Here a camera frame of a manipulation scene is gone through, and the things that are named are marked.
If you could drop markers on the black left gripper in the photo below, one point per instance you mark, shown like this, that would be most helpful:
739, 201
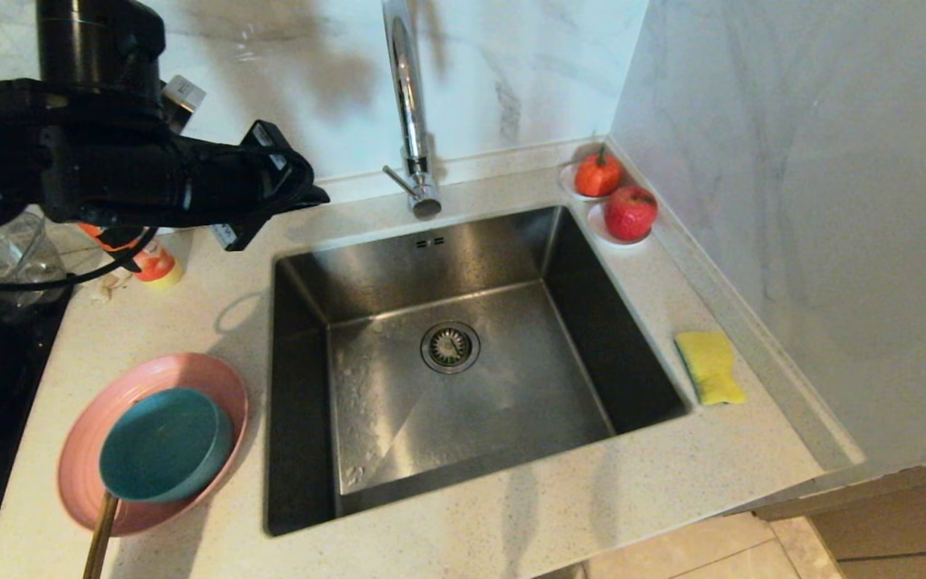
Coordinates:
229, 185

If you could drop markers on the orange dish soap bottle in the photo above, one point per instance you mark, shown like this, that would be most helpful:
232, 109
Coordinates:
153, 261

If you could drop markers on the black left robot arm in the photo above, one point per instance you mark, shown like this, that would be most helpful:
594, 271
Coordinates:
68, 161

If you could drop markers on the stainless steel sink basin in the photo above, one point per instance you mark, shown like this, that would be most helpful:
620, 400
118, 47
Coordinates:
462, 402

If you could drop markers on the yellow fish-shaped sponge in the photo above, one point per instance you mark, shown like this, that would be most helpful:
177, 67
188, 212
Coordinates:
708, 367

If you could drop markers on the chrome kitchen faucet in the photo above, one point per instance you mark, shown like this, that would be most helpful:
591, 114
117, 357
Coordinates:
410, 104

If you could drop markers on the crumpled white tissue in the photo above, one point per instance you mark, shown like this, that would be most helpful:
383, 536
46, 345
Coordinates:
113, 288

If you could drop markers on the pink round plate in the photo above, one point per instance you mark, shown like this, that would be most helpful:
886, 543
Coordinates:
213, 386

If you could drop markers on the small white dish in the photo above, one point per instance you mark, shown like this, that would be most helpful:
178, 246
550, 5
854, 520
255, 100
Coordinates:
599, 229
567, 181

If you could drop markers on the blue bowl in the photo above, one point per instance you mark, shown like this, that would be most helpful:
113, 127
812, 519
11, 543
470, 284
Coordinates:
161, 446

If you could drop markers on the red apple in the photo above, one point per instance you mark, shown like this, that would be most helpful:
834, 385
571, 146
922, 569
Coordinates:
631, 213

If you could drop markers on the brown wooden chopstick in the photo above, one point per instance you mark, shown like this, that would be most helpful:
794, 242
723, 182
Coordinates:
96, 539
107, 527

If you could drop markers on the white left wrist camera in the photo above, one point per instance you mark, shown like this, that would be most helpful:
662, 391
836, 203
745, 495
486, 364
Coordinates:
185, 92

